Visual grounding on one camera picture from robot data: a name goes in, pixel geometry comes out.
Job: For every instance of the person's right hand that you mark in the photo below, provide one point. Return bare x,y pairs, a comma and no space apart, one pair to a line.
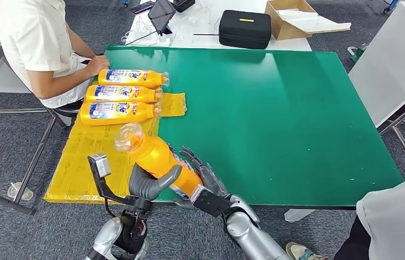
96,64

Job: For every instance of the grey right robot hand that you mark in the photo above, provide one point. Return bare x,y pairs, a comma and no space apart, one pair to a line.
209,176

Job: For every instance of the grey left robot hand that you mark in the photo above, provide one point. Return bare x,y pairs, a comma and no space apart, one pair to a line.
144,186

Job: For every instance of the orange detergent bottle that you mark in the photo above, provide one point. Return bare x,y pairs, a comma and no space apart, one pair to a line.
130,83
162,161
116,117
123,97

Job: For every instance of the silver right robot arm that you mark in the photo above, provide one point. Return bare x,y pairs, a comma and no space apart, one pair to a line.
249,233

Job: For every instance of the person's left forearm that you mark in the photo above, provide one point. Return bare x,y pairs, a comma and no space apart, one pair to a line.
80,45

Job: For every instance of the person's right forearm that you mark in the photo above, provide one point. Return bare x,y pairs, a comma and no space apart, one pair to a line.
62,84

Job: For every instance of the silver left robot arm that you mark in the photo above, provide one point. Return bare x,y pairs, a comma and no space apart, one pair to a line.
119,237

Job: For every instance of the person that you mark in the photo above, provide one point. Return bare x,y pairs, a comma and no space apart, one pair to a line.
37,43
396,222

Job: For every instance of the yellow taped cardboard sheet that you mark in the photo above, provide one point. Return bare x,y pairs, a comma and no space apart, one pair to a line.
80,161

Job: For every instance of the black smartphone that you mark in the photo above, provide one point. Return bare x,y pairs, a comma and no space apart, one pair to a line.
142,7

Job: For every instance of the black tablet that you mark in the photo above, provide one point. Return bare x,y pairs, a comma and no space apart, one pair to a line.
161,14

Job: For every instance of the white table foot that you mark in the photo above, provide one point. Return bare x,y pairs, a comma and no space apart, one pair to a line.
298,215

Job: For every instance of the small black box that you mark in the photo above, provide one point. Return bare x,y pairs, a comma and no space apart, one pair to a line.
183,4

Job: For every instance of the thin black rod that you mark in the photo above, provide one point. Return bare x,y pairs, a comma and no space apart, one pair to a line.
206,34

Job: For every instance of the grey green sneaker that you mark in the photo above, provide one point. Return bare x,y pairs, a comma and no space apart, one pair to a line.
302,252

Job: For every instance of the clear plastic cup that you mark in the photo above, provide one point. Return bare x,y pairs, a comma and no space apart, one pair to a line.
20,192

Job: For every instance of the black zip case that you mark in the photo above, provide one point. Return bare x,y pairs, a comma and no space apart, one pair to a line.
244,31

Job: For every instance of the white table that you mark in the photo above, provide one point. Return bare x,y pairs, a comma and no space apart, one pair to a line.
295,45

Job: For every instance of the brown cardboard box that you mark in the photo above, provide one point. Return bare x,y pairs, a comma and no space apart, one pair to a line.
287,32

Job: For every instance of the white foam sheet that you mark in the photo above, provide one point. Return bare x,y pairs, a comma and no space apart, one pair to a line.
313,23

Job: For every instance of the green floor object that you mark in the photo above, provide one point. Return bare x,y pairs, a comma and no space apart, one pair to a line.
358,54

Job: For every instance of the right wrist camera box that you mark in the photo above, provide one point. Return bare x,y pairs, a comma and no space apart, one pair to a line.
209,201

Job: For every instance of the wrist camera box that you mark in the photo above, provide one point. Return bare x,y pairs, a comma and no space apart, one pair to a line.
209,201
100,168

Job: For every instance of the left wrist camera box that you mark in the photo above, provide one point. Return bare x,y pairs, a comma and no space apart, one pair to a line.
100,168

